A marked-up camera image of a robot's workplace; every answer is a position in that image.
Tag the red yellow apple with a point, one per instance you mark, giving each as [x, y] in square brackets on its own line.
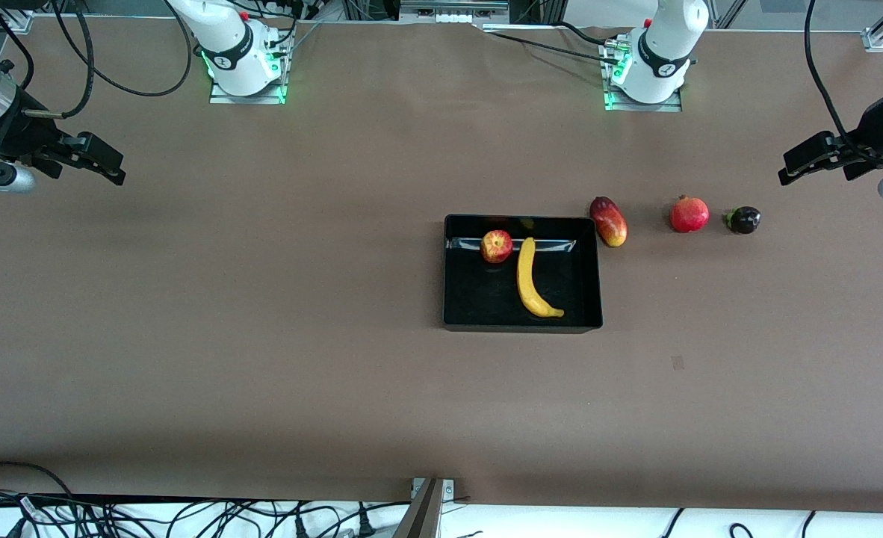
[497, 246]

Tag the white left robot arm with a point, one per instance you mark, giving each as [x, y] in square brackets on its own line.
[662, 52]

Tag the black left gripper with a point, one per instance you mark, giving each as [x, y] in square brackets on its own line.
[872, 127]

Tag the yellow banana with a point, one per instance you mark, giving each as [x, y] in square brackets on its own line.
[529, 284]

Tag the metal corner bracket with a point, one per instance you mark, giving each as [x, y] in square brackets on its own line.
[447, 488]

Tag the dark purple mangosteen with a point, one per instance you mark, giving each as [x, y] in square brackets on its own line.
[744, 220]

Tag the red yellow mango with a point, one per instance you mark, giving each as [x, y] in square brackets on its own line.
[609, 223]

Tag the black power plug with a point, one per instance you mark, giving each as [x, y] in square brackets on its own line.
[301, 525]
[365, 523]

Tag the black rectangular plastic tray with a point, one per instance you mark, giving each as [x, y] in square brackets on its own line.
[486, 299]

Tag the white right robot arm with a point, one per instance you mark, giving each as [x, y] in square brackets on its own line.
[232, 37]

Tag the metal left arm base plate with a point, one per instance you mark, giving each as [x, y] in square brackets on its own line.
[673, 104]

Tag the silver aluminium rail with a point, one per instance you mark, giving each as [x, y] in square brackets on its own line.
[453, 9]

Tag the grey metal beam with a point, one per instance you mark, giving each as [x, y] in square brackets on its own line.
[420, 519]

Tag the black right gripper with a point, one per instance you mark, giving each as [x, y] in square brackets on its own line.
[22, 136]

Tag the red pomegranate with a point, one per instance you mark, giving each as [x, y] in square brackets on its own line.
[689, 214]

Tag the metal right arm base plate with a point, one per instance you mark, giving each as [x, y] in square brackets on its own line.
[221, 97]

